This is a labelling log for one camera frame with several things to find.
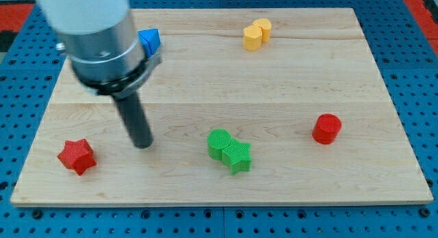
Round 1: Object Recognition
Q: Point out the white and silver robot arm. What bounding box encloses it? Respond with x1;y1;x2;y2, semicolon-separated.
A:
36;0;162;98

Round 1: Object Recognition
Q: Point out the green star block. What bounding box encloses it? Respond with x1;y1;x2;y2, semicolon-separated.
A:
222;139;252;175

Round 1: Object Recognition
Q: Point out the red star block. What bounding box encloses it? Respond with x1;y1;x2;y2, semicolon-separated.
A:
57;139;96;176

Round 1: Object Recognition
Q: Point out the green cylinder block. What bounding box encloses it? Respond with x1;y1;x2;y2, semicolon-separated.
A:
207;129;232;161

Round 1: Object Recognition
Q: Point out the wooden board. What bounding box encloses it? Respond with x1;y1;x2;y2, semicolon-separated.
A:
10;8;433;207

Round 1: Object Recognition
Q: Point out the yellow hexagon block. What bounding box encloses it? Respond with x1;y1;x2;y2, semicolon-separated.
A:
243;25;262;51

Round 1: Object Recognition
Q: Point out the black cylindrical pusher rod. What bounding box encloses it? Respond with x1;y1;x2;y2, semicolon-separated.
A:
113;92;153;148

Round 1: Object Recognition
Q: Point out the blue triangle block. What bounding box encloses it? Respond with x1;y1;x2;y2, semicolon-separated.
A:
138;28;161;58

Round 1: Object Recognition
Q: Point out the red cylinder block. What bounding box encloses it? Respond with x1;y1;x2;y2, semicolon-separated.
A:
311;114;342;144

